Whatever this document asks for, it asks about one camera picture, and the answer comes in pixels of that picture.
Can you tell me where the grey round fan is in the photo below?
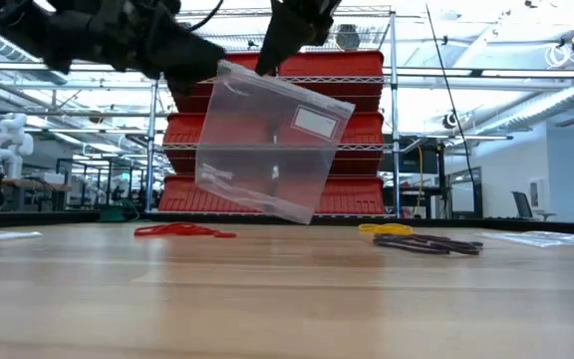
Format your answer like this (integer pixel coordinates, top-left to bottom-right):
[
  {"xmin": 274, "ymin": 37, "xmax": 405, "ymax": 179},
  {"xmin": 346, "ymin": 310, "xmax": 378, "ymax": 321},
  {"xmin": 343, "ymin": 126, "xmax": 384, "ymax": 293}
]
[{"xmin": 335, "ymin": 23, "xmax": 363, "ymax": 52}]

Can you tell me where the black left camera cable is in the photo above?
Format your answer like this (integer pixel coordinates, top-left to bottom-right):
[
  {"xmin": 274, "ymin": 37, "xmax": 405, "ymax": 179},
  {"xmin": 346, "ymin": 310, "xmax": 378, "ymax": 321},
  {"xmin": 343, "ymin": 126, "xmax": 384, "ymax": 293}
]
[{"xmin": 185, "ymin": 0, "xmax": 226, "ymax": 32}]

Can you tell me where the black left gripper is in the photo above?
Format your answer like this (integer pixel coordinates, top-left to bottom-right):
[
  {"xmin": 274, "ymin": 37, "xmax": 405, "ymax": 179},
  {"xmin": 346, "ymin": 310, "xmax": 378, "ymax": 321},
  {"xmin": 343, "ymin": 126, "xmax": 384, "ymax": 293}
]
[{"xmin": 92, "ymin": 0, "xmax": 226, "ymax": 96}]

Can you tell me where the chrome wire shelf rack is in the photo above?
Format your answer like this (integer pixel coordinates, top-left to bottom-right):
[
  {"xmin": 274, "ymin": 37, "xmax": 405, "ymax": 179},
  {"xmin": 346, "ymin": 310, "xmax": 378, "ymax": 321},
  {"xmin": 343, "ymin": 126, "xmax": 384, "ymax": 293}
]
[{"xmin": 144, "ymin": 4, "xmax": 403, "ymax": 220}]

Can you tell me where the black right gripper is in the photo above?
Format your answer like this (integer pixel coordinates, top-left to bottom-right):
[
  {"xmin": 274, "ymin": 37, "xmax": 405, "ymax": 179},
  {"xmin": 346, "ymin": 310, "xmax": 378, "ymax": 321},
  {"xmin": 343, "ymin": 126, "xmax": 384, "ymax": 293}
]
[{"xmin": 255, "ymin": 0, "xmax": 343, "ymax": 76}]

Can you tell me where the white coiled ceiling cable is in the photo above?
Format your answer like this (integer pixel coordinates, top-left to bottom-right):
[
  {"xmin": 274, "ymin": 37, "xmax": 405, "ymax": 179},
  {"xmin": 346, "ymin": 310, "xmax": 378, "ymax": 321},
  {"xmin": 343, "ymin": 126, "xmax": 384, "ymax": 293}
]
[{"xmin": 544, "ymin": 43, "xmax": 573, "ymax": 70}]

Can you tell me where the black hanging cable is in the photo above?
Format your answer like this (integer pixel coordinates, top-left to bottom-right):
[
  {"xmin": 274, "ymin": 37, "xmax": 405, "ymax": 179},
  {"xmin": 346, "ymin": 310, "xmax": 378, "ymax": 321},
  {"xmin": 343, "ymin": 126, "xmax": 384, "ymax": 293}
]
[{"xmin": 425, "ymin": 3, "xmax": 478, "ymax": 198}]

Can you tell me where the black framed screen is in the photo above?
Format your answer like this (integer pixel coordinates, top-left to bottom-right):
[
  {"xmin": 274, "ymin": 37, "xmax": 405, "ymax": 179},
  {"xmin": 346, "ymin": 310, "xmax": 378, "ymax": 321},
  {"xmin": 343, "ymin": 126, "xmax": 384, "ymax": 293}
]
[{"xmin": 446, "ymin": 167, "xmax": 485, "ymax": 219}]

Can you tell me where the red plastic bin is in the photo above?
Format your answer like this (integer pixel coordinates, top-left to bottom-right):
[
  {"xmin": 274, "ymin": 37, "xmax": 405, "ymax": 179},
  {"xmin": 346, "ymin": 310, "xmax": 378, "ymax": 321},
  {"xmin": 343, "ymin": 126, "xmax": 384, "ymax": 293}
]
[
  {"xmin": 171, "ymin": 52, "xmax": 277, "ymax": 114},
  {"xmin": 158, "ymin": 175, "xmax": 276, "ymax": 214},
  {"xmin": 274, "ymin": 175, "xmax": 387, "ymax": 215},
  {"xmin": 274, "ymin": 112, "xmax": 386, "ymax": 176},
  {"xmin": 162, "ymin": 112, "xmax": 276, "ymax": 176},
  {"xmin": 276, "ymin": 50, "xmax": 386, "ymax": 114}
]

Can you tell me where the wooden background desk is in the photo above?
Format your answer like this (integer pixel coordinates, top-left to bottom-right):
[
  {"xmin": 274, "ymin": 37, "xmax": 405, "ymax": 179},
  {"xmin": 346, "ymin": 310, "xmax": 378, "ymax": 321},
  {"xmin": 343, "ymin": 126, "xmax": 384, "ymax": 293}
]
[{"xmin": 0, "ymin": 173, "xmax": 74, "ymax": 211}]

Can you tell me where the black office chair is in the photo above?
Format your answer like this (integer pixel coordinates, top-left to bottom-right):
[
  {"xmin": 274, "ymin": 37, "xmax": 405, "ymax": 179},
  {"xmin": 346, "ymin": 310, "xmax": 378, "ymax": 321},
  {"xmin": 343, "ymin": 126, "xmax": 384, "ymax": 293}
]
[{"xmin": 510, "ymin": 190, "xmax": 537, "ymax": 221}]

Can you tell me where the yellow rubber band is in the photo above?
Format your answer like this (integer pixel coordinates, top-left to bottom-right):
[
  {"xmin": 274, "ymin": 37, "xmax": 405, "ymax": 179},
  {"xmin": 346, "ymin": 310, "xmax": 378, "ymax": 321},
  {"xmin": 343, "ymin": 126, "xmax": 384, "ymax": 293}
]
[
  {"xmin": 358, "ymin": 222, "xmax": 403, "ymax": 234},
  {"xmin": 366, "ymin": 226, "xmax": 413, "ymax": 236},
  {"xmin": 374, "ymin": 223, "xmax": 416, "ymax": 236}
]

